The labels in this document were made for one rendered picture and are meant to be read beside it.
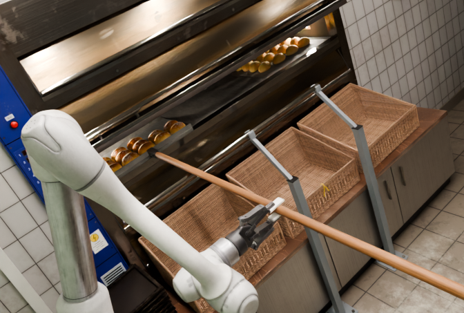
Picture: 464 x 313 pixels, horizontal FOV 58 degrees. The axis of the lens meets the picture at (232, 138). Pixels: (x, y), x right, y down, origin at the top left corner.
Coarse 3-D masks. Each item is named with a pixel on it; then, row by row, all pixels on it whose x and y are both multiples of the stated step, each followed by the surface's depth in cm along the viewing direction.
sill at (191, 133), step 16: (320, 48) 272; (304, 64) 266; (272, 80) 254; (240, 96) 248; (256, 96) 249; (224, 112) 238; (192, 128) 232; (208, 128) 234; (176, 144) 225; (144, 160) 218; (128, 176) 212
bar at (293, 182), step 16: (304, 96) 220; (320, 96) 224; (336, 112) 221; (256, 128) 206; (352, 128) 217; (256, 144) 204; (208, 160) 194; (272, 160) 200; (368, 160) 223; (192, 176) 189; (288, 176) 197; (368, 176) 228; (160, 192) 184; (304, 208) 202; (384, 224) 242; (384, 240) 248; (320, 256) 215; (400, 256) 255; (320, 272) 223; (336, 288) 227; (336, 304) 230
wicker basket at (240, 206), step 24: (216, 192) 239; (168, 216) 226; (192, 216) 232; (216, 216) 239; (264, 216) 216; (192, 240) 231; (216, 240) 237; (264, 240) 206; (240, 264) 199; (264, 264) 208
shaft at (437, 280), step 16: (176, 160) 196; (208, 176) 173; (240, 192) 155; (304, 224) 128; (320, 224) 124; (336, 240) 119; (352, 240) 114; (384, 256) 106; (416, 272) 99; (432, 272) 97; (448, 288) 93
